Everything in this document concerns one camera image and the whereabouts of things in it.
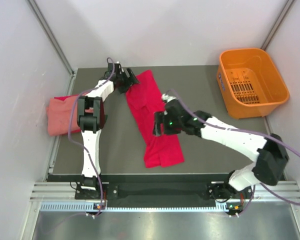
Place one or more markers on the aluminium frame rail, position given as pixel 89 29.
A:
pixel 63 191

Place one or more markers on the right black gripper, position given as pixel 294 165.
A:
pixel 159 118

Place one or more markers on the grey slotted cable duct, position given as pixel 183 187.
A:
pixel 93 207

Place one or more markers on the crimson red t shirt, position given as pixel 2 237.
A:
pixel 144 100

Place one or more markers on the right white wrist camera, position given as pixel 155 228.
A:
pixel 167 98

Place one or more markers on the dark green folded t shirt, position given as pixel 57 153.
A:
pixel 102 116

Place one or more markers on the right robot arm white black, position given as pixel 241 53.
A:
pixel 268 158

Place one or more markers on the salmon pink folded t shirt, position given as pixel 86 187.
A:
pixel 58 116

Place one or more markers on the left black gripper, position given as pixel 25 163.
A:
pixel 131 80

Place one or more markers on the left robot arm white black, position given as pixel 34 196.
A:
pixel 91 119

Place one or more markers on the orange plastic basket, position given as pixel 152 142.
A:
pixel 250 84

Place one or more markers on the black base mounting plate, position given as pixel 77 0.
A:
pixel 167 201

